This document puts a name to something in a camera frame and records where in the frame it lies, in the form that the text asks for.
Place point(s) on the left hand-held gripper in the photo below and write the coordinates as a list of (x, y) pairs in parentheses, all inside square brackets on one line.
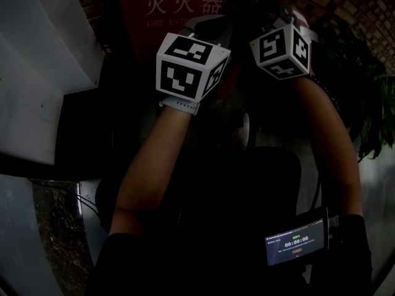
[(182, 72)]

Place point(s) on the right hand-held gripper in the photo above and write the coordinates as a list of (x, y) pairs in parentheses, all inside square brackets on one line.
[(277, 54)]

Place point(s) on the red fire extinguisher cabinet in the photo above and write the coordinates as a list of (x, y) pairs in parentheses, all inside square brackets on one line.
[(135, 14)]

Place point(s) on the person's right forearm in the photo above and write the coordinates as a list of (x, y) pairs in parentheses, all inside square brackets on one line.
[(333, 150)]

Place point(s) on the person's left forearm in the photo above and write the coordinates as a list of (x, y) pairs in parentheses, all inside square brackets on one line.
[(154, 165)]

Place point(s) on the person's right hand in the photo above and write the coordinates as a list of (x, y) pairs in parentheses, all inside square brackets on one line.
[(301, 17)]

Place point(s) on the person's white shoe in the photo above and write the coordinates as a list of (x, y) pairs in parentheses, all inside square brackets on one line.
[(243, 131)]

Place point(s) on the green potted plant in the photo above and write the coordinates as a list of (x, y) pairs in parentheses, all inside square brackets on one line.
[(370, 103)]

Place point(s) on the black smartphone with lit screen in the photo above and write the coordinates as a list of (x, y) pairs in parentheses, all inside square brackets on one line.
[(296, 242)]

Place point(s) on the person's black clothing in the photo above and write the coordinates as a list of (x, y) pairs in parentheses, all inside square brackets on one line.
[(216, 242)]

